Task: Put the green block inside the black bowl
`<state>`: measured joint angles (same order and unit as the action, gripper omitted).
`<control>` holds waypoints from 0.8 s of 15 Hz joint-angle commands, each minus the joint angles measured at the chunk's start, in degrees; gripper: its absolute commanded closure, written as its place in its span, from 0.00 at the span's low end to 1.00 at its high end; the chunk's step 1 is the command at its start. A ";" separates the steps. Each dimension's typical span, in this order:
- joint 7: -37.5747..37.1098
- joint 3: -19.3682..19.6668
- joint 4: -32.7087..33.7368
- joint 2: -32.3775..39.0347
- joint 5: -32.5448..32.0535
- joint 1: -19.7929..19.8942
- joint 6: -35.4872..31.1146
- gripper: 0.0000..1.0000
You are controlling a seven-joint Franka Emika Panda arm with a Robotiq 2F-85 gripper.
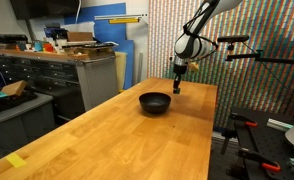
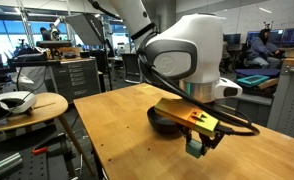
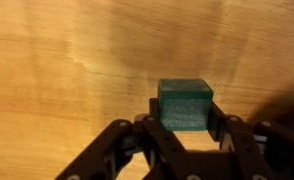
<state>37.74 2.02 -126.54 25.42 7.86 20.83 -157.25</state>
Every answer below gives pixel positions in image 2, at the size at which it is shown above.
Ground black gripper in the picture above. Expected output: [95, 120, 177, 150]
[181, 123, 225, 157]

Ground small green block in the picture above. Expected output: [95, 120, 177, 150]
[185, 138, 204, 159]

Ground black bowl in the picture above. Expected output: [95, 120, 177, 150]
[146, 105, 185, 136]

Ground teal tray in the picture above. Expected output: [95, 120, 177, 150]
[236, 74, 271, 89]

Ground black office chair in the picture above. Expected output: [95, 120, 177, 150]
[120, 52, 144, 85]

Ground grey perforated metal cabinet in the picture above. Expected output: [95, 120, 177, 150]
[266, 57, 294, 143]

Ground seated person in blue hoodie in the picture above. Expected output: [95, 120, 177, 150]
[246, 28, 283, 70]

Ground computer monitor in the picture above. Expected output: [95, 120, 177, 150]
[281, 27, 294, 47]
[246, 29, 285, 48]

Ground grey drawer cabinet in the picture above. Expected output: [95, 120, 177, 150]
[49, 57, 102, 104]

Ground black softbox light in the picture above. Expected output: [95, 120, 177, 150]
[64, 12, 105, 47]

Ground round wooden side table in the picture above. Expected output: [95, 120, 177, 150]
[0, 92, 96, 176]

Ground person in dark top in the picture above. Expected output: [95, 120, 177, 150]
[39, 26, 53, 42]

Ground white VR headset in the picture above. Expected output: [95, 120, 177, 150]
[0, 90, 38, 118]

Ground yellow orange wrist camera box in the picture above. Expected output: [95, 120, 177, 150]
[153, 97, 220, 138]

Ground orange handled tool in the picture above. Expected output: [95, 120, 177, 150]
[31, 145, 50, 157]

